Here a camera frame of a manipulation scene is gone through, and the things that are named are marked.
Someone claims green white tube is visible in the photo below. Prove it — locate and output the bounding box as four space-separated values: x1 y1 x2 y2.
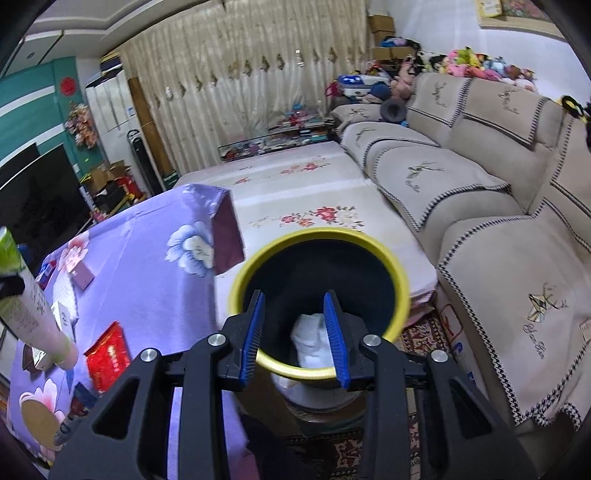
1 226 78 370

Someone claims red packet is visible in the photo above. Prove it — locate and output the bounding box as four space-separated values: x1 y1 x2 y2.
84 321 131 394

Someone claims low shelf with toys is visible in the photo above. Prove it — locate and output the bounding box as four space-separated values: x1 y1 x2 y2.
217 109 335 162

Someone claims purple floral tablecloth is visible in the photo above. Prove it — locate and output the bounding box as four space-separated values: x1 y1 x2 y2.
11 184 259 479

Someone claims yellow rimmed trash bin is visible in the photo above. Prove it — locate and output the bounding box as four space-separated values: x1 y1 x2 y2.
226 228 411 412

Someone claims black tower fan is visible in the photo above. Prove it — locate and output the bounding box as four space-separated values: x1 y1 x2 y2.
126 129 164 196

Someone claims beige sectional sofa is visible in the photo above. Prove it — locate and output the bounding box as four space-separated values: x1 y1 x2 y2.
329 71 591 434

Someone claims pile of plush toys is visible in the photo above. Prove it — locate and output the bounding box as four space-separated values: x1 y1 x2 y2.
363 34 538 103

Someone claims framed flower painting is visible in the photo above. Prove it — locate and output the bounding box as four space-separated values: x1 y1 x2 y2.
474 0 564 40

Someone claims white floral bed mat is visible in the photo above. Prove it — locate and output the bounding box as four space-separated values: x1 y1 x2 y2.
177 142 438 322

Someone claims beige curtain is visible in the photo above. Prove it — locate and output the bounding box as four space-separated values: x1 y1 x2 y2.
118 1 370 175

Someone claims small purple box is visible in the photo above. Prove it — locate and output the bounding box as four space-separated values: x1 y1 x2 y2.
69 261 94 291

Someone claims black television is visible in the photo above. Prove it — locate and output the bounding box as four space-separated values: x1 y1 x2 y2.
1 145 91 273

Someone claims black yellow plush toy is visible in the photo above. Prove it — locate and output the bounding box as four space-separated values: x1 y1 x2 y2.
559 95 591 151

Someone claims white tissue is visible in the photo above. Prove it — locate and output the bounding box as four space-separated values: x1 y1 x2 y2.
290 313 334 369

